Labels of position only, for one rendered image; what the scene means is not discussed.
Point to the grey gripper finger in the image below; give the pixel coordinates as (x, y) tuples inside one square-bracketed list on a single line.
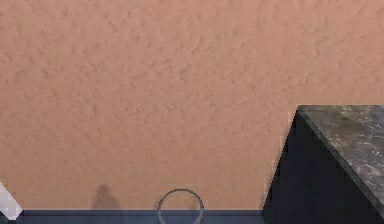
[(159, 204), (202, 204)]

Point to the black cabinet grey marble top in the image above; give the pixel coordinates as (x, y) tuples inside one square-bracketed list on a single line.
[(310, 186)]

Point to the white angular block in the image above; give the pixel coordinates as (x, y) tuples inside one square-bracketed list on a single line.
[(7, 203)]

